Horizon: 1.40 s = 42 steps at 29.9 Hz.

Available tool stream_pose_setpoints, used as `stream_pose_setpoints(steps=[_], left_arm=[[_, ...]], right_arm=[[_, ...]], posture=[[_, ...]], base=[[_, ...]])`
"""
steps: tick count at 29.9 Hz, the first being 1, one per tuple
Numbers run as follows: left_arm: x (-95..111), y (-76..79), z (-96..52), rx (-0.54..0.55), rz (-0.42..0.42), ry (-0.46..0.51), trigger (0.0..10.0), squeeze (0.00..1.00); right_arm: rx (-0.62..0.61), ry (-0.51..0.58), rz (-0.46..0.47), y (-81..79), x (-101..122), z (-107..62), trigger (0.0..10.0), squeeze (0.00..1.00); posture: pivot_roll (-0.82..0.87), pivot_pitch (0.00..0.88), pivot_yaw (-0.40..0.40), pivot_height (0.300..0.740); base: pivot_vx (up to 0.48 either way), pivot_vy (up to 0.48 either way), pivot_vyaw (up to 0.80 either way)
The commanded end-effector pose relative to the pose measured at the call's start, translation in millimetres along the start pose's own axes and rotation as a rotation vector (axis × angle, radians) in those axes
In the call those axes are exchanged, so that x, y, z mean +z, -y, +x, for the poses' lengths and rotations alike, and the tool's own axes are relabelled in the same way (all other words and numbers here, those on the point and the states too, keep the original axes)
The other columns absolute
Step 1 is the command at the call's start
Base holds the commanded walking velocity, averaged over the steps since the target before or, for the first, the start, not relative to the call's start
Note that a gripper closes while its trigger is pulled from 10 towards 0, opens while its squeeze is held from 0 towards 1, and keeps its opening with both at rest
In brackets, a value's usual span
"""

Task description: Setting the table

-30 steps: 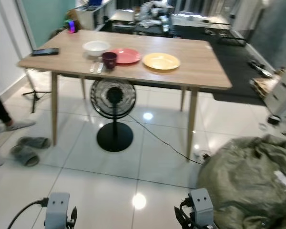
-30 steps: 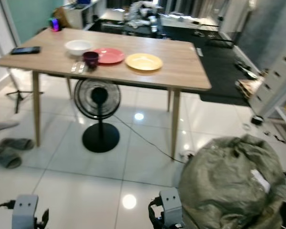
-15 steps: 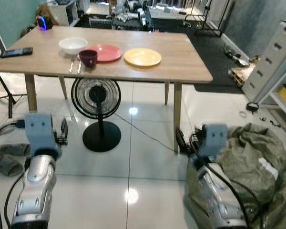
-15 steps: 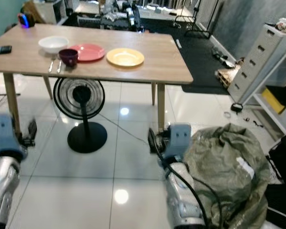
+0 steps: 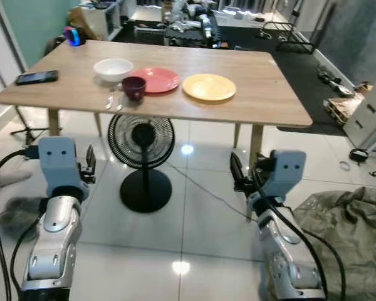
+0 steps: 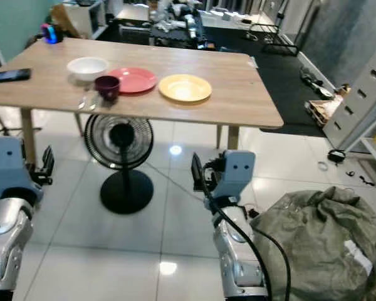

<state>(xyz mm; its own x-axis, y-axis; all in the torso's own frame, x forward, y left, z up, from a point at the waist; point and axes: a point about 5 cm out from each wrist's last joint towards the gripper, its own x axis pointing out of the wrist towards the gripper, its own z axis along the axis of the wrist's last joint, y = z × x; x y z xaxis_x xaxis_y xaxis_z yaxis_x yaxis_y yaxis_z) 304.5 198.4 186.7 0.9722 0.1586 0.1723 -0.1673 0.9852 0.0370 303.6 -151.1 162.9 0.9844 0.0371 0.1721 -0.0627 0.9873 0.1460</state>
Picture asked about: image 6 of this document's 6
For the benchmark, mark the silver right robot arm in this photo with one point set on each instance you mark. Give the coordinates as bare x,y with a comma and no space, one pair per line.
238,257

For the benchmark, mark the silver metal spoon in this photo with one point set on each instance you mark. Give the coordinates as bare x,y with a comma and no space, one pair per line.
92,103
83,103

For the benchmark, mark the black floor fan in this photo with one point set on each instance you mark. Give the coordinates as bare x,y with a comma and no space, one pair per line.
123,191

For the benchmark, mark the yellow plate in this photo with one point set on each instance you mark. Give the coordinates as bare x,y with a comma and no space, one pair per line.
185,88

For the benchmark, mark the dark maroon cup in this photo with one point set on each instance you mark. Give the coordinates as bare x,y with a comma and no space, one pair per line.
107,89

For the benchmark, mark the black smartphone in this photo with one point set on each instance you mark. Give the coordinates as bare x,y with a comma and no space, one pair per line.
8,75

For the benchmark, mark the white bowl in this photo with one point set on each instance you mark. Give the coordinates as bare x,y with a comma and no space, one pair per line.
87,66

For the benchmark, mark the wooden dining table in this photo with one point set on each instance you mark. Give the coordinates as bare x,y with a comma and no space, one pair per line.
232,75

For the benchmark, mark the pink plate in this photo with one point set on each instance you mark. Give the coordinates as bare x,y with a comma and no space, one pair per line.
138,79

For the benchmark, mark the blue glowing gadget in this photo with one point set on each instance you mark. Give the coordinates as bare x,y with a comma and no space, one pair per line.
51,34

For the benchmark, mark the green woven sack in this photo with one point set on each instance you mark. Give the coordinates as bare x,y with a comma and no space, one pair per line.
326,238

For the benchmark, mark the small black plug adapter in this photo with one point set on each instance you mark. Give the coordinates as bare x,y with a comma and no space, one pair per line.
336,155

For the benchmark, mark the brown cardboard box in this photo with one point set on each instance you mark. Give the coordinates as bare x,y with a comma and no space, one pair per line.
70,17

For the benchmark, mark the grey drawer cabinet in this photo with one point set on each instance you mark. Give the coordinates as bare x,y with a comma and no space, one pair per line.
354,100

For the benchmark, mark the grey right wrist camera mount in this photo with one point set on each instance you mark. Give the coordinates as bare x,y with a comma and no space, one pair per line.
235,174

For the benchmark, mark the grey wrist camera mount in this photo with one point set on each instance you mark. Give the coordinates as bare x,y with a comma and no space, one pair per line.
7,162
235,174

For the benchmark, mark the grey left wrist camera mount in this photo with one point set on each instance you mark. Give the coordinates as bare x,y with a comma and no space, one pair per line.
7,162

